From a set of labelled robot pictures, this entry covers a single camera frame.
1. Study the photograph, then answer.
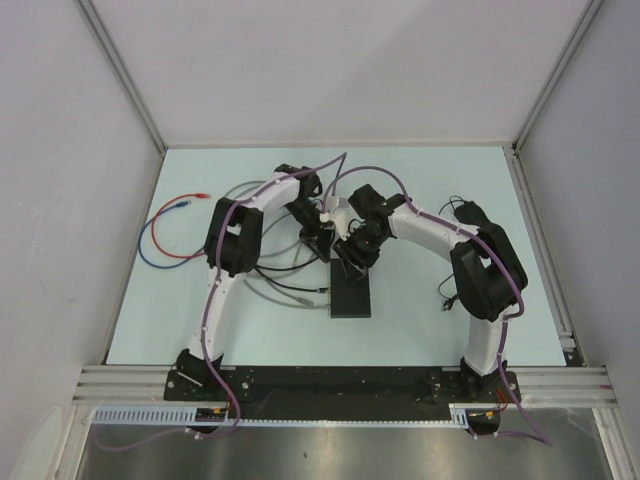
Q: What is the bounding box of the white slotted cable duct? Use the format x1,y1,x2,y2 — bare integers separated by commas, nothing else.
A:
93,406,468,429

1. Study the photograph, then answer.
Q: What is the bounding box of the black network switch box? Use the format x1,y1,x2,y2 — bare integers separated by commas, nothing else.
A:
330,258,372,319

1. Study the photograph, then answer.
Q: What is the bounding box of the aluminium front frame rail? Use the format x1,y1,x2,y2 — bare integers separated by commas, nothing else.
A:
72,365,618,408

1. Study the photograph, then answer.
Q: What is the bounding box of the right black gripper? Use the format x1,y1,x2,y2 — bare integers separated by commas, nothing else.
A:
332,226,388,284

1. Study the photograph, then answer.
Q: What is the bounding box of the black ethernet cable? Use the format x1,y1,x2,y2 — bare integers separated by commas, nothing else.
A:
252,239,331,294

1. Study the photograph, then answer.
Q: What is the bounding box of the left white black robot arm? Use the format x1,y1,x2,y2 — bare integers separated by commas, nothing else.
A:
175,164,333,400

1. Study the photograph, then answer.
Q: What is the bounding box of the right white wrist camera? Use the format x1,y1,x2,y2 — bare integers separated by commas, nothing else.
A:
319,209,352,240

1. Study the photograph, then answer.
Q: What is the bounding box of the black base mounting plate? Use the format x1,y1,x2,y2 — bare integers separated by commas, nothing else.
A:
164,360,521,422

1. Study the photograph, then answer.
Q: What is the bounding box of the black power adapter cable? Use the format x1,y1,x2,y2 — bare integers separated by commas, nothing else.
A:
437,194,484,314

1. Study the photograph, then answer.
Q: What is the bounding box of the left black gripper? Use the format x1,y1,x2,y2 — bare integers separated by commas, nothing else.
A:
284,199,333,263

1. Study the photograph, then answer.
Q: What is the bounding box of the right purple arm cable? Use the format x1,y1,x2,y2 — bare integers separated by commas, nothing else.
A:
322,165,554,447

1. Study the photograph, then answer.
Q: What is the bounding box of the red ethernet cable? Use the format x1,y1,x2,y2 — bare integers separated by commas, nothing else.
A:
150,191,211,260

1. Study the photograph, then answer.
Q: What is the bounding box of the grey ethernet cable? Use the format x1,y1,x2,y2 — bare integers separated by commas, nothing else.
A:
222,180,334,310

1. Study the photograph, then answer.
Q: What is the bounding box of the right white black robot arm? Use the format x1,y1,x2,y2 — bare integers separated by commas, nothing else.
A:
320,184,528,401

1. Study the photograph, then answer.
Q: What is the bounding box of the blue ethernet cable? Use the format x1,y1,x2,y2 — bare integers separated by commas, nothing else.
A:
138,199,206,270

